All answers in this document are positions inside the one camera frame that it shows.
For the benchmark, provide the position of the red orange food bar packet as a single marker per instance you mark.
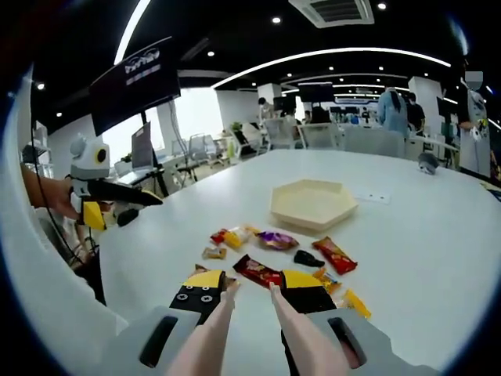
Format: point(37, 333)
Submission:
point(334, 254)

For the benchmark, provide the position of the person's white shirt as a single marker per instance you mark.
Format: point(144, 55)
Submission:
point(39, 293)

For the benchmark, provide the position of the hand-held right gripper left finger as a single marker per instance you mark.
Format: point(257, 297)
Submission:
point(192, 299)

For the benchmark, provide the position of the pink food tongs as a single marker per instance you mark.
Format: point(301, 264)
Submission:
point(203, 344)

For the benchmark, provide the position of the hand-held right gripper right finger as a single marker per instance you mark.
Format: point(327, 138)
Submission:
point(309, 299)

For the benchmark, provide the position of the ceiling air conditioner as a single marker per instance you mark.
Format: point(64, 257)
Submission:
point(332, 11)

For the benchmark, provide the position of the dark red food bar packet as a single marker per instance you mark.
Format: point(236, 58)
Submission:
point(256, 270)

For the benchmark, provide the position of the white office chair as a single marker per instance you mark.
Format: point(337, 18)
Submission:
point(319, 136)
point(282, 133)
point(248, 141)

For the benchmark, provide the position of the yellow clear food packet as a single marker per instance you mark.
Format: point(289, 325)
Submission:
point(356, 303)
point(238, 237)

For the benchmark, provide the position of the brown purple food packet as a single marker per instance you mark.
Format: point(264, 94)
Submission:
point(231, 281)

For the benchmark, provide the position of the desktop monitor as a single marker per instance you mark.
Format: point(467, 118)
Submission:
point(143, 147)

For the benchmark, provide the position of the grey office chair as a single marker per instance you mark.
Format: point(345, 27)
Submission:
point(373, 143)

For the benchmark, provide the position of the small grey object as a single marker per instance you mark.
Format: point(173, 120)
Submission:
point(427, 163)

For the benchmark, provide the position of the small red food packet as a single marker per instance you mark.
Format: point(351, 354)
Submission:
point(218, 237)

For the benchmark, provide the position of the black computer mouse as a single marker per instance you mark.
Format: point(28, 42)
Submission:
point(128, 217)

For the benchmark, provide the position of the white table socket panel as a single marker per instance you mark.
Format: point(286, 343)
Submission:
point(372, 197)

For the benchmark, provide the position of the large black display screen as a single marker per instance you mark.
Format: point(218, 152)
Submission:
point(135, 86)

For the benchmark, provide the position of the beige hexagonal container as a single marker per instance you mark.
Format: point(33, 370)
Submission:
point(313, 205)

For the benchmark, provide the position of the purple foil food packet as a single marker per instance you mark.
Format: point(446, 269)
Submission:
point(278, 240)

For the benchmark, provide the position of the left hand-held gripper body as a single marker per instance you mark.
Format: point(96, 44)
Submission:
point(88, 164)

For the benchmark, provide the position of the black screen stand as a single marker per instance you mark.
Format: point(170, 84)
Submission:
point(160, 180)

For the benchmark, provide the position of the person's left hand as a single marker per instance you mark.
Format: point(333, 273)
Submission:
point(62, 201)

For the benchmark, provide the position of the small black food packet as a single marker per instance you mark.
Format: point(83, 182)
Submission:
point(307, 258)

